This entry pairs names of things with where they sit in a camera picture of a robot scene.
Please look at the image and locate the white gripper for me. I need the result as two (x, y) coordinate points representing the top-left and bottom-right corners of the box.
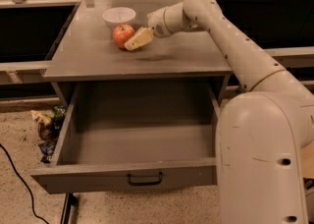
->
(125, 8), (171, 51)

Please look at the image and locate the white ceramic bowl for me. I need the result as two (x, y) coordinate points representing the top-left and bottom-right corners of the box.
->
(102, 7), (136, 29)

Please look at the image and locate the grey cabinet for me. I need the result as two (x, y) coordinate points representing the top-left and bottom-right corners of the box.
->
(42, 0), (236, 107)

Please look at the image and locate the red apple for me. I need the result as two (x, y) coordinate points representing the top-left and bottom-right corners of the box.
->
(112, 24), (135, 49)

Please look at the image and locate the black floor cable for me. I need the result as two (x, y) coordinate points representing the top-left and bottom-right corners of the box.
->
(0, 142), (51, 224)

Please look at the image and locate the black drawer handle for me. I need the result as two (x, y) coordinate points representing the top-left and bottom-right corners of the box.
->
(127, 172), (163, 187)

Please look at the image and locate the grey open top drawer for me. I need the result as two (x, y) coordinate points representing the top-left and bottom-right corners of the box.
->
(31, 81), (216, 194)

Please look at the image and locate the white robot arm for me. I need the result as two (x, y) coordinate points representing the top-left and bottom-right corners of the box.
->
(125, 0), (314, 224)

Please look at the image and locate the crumpled snack bags pile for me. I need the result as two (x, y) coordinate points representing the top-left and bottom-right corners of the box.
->
(30, 105), (66, 163)

